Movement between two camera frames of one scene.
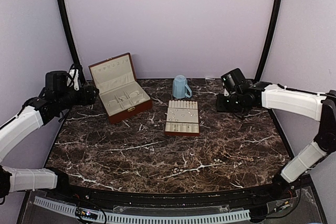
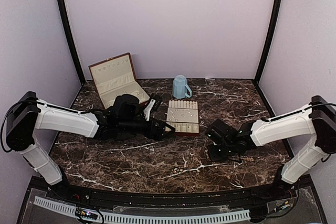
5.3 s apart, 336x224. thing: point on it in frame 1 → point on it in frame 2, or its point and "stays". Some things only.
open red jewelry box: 120,94 stays
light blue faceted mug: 179,87 stays
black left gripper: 91,98 → 158,135
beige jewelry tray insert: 182,118 stays
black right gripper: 221,107 → 213,157
